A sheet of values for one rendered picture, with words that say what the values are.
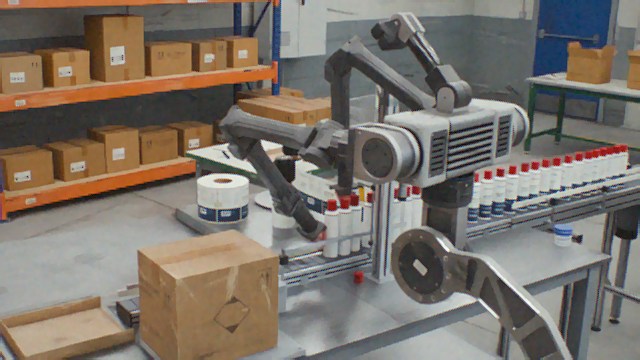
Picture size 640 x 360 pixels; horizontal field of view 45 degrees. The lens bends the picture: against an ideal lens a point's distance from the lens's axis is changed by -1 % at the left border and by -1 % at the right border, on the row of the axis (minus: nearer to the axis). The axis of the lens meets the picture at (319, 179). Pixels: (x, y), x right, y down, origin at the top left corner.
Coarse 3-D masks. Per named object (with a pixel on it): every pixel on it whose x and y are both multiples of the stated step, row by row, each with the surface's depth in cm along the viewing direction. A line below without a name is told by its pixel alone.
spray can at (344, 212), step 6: (342, 198) 269; (348, 198) 269; (342, 204) 268; (348, 204) 268; (342, 210) 268; (348, 210) 269; (342, 216) 268; (348, 216) 268; (342, 222) 269; (348, 222) 269; (342, 228) 269; (348, 228) 270; (342, 234) 270; (348, 234) 270; (348, 240) 271; (342, 246) 271; (348, 246) 272; (342, 252) 272; (348, 252) 273
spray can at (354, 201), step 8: (352, 200) 272; (352, 208) 272; (360, 208) 273; (352, 216) 272; (360, 216) 273; (352, 224) 273; (360, 224) 274; (352, 232) 274; (352, 240) 275; (352, 248) 275
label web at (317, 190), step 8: (312, 176) 305; (312, 184) 305; (320, 184) 301; (328, 184) 298; (312, 192) 306; (320, 192) 302; (328, 192) 298; (312, 200) 307; (320, 200) 303; (360, 200) 294; (312, 208) 308; (320, 208) 304
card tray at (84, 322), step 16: (64, 304) 231; (80, 304) 234; (96, 304) 237; (0, 320) 220; (16, 320) 223; (32, 320) 226; (48, 320) 228; (64, 320) 229; (80, 320) 229; (96, 320) 229; (112, 320) 229; (16, 336) 218; (32, 336) 218; (48, 336) 219; (64, 336) 219; (80, 336) 219; (96, 336) 220; (112, 336) 214; (128, 336) 217; (16, 352) 208; (32, 352) 210; (48, 352) 204; (64, 352) 207; (80, 352) 209
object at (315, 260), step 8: (504, 216) 320; (472, 224) 309; (480, 224) 310; (360, 248) 280; (312, 256) 271; (320, 256) 272; (344, 256) 272; (352, 256) 273; (288, 264) 264; (296, 264) 264; (304, 264) 264; (312, 264) 264; (320, 264) 265; (280, 272) 257; (288, 272) 257; (136, 296) 235; (120, 304) 230; (128, 304) 230; (136, 304) 230; (128, 312) 225
